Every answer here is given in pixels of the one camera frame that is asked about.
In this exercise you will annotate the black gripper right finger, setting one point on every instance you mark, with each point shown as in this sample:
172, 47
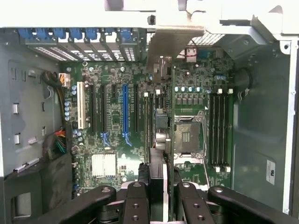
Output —
194, 207

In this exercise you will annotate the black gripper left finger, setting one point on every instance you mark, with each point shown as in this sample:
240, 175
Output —
136, 205

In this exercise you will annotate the silver finned heatsink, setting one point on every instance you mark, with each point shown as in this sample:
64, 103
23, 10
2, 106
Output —
104, 165

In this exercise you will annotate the CPU socket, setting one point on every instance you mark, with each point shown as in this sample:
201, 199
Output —
188, 135

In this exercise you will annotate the white printed label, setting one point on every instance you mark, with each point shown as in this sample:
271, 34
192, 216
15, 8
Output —
272, 172

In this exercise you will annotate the black plastic drive bay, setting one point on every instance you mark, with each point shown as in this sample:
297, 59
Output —
46, 186

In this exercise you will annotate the gray metal PC case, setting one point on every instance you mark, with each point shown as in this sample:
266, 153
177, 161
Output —
257, 140

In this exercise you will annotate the long black expansion slot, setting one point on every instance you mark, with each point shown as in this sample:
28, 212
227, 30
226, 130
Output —
94, 109
104, 109
136, 109

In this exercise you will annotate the blue expansion slot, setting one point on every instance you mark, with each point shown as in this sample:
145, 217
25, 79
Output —
125, 109

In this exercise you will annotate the green motherboard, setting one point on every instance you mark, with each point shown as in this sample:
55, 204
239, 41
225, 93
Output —
114, 109

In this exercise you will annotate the white PCI expansion slot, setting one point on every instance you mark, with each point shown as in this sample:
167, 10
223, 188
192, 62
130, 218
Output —
80, 105

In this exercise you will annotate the black intrusion switch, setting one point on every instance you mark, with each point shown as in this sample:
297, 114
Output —
151, 19

